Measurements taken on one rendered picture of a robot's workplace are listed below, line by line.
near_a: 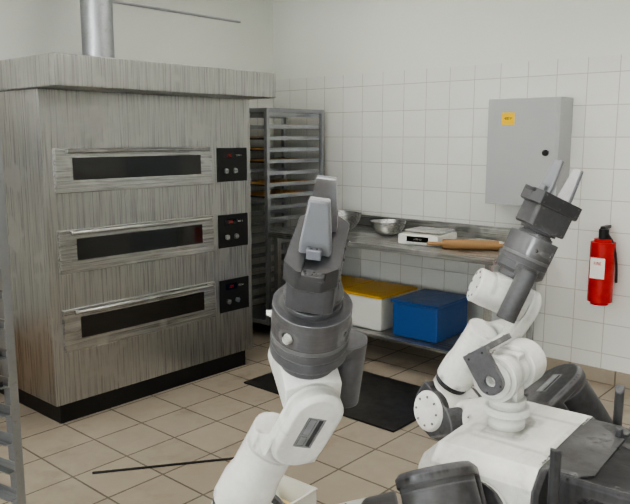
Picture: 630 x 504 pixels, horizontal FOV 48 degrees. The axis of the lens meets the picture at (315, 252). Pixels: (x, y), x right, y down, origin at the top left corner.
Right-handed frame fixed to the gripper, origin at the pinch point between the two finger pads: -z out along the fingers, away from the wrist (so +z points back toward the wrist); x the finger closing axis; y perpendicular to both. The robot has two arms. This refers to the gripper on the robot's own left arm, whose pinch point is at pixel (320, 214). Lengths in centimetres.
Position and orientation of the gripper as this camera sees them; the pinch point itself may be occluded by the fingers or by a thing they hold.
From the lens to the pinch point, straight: 71.5
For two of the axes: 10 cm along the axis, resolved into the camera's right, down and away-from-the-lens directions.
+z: -0.8, 8.4, 5.4
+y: 9.9, 1.5, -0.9
